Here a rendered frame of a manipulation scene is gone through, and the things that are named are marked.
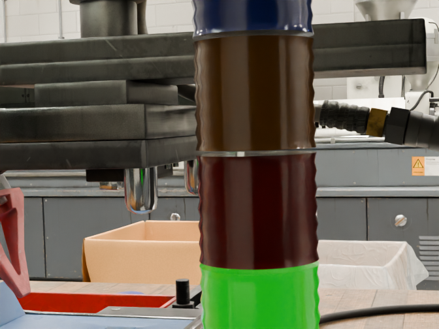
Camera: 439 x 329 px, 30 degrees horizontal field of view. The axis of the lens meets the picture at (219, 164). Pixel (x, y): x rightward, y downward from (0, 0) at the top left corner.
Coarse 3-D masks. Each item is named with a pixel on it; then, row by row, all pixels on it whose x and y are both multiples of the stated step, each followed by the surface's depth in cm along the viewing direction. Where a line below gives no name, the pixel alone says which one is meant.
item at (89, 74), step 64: (128, 0) 52; (0, 64) 51; (64, 64) 50; (128, 64) 49; (192, 64) 48; (320, 64) 46; (384, 64) 45; (0, 128) 47; (64, 128) 46; (128, 128) 45; (192, 128) 54; (128, 192) 48; (192, 192) 60
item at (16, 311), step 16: (0, 288) 61; (0, 304) 59; (16, 304) 61; (0, 320) 58; (16, 320) 60; (32, 320) 60; (48, 320) 60; (64, 320) 59; (80, 320) 59; (96, 320) 59; (112, 320) 59; (128, 320) 59; (144, 320) 59; (160, 320) 59; (176, 320) 58
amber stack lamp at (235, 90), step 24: (216, 48) 24; (240, 48) 24; (264, 48) 24; (288, 48) 24; (216, 72) 24; (240, 72) 24; (264, 72) 24; (288, 72) 24; (312, 72) 25; (216, 96) 24; (240, 96) 24; (264, 96) 24; (288, 96) 24; (312, 96) 25; (216, 120) 24; (240, 120) 24; (264, 120) 24; (288, 120) 24; (312, 120) 25; (216, 144) 24; (240, 144) 24; (264, 144) 24; (288, 144) 24; (312, 144) 25
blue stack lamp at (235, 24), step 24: (192, 0) 25; (216, 0) 24; (240, 0) 24; (264, 0) 24; (288, 0) 24; (312, 0) 25; (216, 24) 24; (240, 24) 24; (264, 24) 24; (288, 24) 24
